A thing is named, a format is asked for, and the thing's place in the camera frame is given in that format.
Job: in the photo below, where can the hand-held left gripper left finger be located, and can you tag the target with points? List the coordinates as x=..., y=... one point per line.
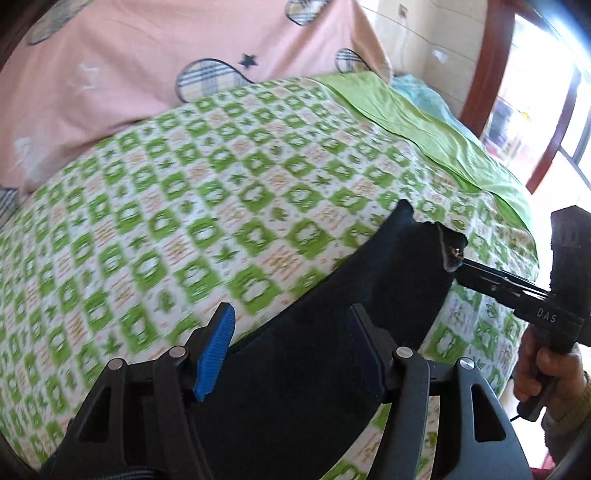
x=213, y=355

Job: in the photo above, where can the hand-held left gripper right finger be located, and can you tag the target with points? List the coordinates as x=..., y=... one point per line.
x=369, y=357

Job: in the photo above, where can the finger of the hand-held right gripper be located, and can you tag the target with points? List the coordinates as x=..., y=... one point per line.
x=489, y=287
x=508, y=278

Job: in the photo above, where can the dark navy pants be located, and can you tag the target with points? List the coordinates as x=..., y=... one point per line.
x=318, y=350

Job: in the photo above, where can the person's right forearm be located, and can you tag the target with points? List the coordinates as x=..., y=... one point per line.
x=570, y=424

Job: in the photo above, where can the person's right hand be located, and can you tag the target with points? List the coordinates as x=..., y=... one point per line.
x=554, y=369

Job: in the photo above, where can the green patterned bed sheet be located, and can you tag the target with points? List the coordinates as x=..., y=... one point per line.
x=207, y=221

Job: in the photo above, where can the plain green sheet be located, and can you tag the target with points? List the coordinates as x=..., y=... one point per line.
x=429, y=138

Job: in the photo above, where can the light blue cloth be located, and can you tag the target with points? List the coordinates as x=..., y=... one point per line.
x=427, y=99

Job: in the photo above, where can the pink printed quilt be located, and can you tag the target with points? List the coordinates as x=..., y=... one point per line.
x=115, y=69

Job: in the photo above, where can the wooden window frame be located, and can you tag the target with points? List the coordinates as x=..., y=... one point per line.
x=496, y=69

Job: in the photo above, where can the white wall switch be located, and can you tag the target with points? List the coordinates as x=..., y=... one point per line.
x=439, y=56

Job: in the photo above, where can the wall socket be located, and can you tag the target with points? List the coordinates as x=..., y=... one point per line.
x=403, y=10

